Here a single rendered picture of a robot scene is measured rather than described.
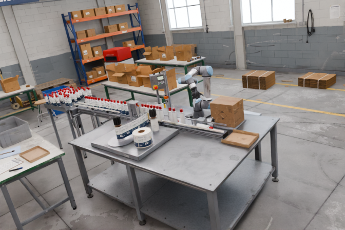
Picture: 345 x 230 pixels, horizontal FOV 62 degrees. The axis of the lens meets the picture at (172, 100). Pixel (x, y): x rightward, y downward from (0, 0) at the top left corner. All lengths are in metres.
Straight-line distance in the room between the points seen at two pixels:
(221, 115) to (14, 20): 8.25
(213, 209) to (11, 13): 9.04
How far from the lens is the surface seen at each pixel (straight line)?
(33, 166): 3.58
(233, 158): 2.73
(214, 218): 2.59
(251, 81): 7.27
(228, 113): 3.23
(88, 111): 4.72
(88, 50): 10.41
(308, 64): 8.31
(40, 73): 10.63
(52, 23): 10.79
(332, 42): 7.98
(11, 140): 4.39
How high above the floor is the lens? 2.25
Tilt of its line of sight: 19 degrees down
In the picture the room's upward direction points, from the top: 9 degrees counter-clockwise
